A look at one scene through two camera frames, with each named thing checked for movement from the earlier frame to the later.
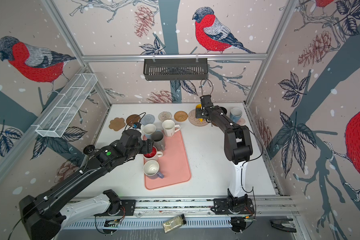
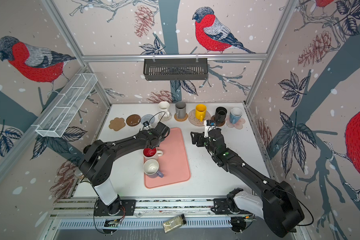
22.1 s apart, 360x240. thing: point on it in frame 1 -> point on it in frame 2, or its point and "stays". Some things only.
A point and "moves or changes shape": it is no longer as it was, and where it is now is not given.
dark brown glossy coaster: (132, 119) stays
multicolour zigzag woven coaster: (165, 115) stays
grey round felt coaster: (147, 119) stays
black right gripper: (197, 115) -> (197, 136)
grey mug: (159, 140) moves or changes shape
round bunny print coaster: (194, 121) stays
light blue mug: (235, 114) stays
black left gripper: (147, 145) -> (163, 138)
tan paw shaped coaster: (117, 123) stays
